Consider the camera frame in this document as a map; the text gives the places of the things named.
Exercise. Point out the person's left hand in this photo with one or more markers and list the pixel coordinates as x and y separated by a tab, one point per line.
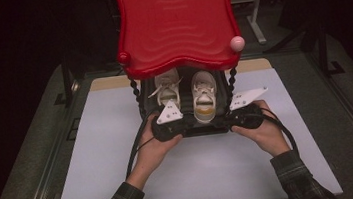
152	152

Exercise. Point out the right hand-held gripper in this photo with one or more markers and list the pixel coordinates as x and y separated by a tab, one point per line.
245	117

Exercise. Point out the person's right hand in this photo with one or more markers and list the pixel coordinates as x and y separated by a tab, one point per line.
267	136

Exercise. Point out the red and black shoe rack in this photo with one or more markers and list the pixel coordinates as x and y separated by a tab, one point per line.
175	22

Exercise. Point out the beige white sneaker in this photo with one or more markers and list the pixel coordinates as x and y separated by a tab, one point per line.
168	93
204	93

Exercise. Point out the tan wooden board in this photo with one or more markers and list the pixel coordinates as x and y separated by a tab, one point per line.
109	83

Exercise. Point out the white metal stand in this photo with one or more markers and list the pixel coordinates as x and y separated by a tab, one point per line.
256	20

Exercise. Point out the white table mat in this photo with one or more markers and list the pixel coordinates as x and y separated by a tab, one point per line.
206	173

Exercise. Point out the black metal stand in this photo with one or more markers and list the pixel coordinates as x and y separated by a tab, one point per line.
324	55
67	81

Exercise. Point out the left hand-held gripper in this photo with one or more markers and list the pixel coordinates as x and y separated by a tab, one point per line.
168	130

